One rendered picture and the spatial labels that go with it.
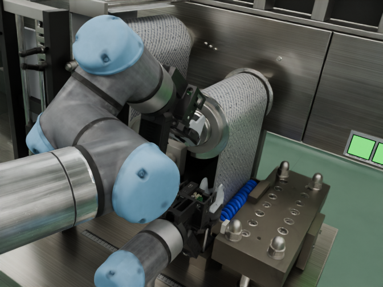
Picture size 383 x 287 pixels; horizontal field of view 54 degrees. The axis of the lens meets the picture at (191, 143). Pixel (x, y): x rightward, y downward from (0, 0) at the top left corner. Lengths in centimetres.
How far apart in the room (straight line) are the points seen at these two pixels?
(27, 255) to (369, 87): 89
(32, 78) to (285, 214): 67
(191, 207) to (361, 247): 211
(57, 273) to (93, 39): 61
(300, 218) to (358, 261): 167
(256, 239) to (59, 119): 54
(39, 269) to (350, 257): 202
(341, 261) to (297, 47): 176
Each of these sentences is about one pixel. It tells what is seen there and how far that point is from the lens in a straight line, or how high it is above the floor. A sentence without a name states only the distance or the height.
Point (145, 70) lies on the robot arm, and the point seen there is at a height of 143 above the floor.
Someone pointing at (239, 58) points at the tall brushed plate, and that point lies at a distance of 106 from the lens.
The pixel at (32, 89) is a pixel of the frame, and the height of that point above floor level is 125.
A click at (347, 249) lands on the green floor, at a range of 265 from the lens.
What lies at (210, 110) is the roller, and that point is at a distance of 74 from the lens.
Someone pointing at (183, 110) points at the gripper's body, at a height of 134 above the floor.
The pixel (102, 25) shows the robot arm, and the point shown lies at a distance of 47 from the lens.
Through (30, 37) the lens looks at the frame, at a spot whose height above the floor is 137.
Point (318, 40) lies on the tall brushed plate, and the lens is 99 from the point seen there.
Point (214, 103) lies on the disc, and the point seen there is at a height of 131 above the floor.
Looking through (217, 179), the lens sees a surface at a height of 114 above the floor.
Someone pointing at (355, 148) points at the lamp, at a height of 118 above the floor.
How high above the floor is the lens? 158
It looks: 28 degrees down
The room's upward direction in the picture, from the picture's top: 7 degrees clockwise
